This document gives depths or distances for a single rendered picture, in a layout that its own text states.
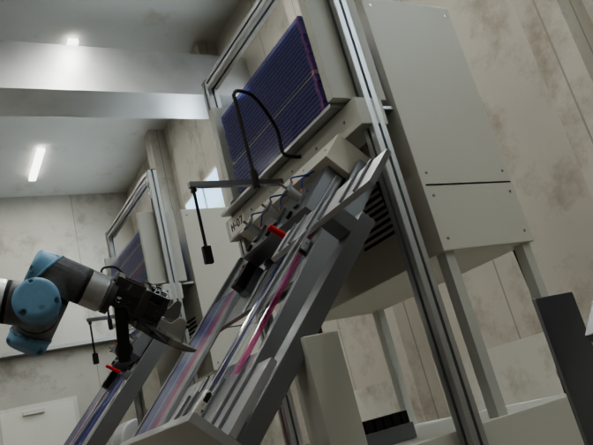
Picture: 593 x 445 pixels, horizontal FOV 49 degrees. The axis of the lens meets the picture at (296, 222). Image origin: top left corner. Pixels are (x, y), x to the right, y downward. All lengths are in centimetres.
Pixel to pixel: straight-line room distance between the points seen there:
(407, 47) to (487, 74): 367
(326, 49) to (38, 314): 89
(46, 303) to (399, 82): 102
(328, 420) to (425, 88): 105
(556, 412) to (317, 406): 82
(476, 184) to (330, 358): 87
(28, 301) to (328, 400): 52
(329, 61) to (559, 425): 99
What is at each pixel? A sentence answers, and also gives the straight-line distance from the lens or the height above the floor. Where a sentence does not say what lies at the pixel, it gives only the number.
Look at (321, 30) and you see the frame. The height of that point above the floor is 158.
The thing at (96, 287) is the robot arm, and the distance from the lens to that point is 132.
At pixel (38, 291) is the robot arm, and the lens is 116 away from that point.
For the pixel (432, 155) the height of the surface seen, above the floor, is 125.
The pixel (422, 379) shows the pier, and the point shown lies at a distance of 601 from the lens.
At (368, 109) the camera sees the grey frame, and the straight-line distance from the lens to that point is 154.
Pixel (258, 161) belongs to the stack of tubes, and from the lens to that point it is 185.
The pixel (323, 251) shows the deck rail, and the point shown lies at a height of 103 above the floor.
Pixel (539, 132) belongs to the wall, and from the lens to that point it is 510.
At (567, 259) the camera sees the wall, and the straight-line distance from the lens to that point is 499.
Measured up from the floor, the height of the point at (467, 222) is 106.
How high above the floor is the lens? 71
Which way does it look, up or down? 17 degrees up
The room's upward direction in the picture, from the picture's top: 15 degrees counter-clockwise
